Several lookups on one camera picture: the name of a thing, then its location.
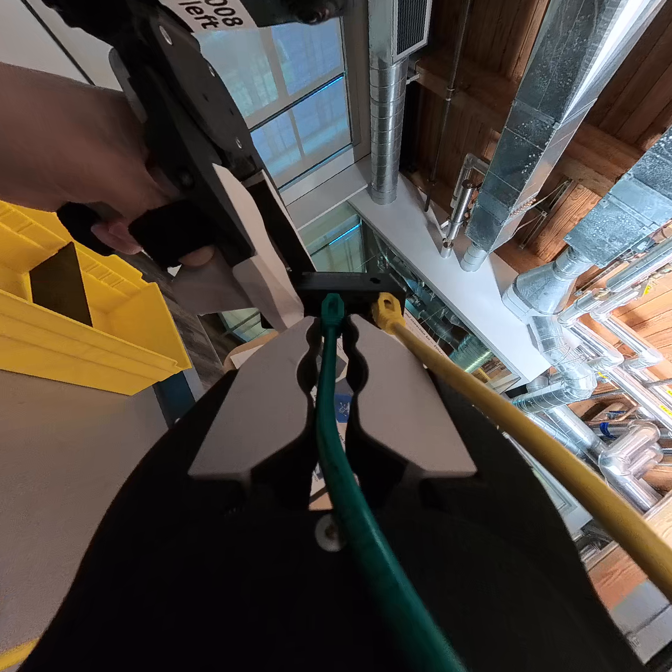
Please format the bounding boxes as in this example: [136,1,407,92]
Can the large rectangular metal duct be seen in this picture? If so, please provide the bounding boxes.
[464,0,669,259]

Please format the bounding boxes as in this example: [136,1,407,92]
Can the round corrugated metal duct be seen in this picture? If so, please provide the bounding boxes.
[367,0,411,205]

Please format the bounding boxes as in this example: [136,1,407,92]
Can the short silver pipe fitting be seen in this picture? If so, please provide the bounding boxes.
[440,154,490,259]

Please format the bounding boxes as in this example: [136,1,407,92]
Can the yellow plastic bin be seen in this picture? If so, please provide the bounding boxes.
[0,199,193,396]

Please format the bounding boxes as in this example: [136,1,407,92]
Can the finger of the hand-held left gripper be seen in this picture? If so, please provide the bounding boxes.
[211,164,317,331]
[170,257,274,329]

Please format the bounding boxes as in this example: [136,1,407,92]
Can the glass window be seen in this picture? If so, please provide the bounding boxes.
[199,18,369,191]

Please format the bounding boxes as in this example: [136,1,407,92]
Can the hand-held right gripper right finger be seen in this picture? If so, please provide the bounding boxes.
[344,314,478,507]

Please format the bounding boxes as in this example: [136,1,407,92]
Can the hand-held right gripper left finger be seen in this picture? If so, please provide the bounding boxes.
[187,315,323,507]

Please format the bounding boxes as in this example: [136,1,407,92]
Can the cluster of silver insulated pipes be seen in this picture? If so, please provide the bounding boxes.
[501,226,672,514]

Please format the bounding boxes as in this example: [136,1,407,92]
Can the black bin divider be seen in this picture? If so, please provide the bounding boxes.
[29,242,94,328]

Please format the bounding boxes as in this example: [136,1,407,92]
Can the green ethernet cable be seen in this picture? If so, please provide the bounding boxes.
[314,293,468,672]

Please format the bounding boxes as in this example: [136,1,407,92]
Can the metal vent grille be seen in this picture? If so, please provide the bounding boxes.
[391,0,433,60]

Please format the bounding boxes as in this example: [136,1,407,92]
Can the yellow ethernet cable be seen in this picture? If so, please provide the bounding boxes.
[372,292,672,602]

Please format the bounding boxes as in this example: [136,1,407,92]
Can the foil insulated rectangular duct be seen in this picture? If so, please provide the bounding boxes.
[564,126,672,270]

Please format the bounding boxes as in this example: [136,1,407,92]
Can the thin dark ceiling pipe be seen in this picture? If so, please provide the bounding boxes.
[424,0,471,212]

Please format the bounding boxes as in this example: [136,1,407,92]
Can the person's left hand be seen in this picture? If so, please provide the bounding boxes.
[0,62,217,270]

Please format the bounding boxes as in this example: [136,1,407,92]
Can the black ethernet port block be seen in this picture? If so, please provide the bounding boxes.
[295,271,408,322]

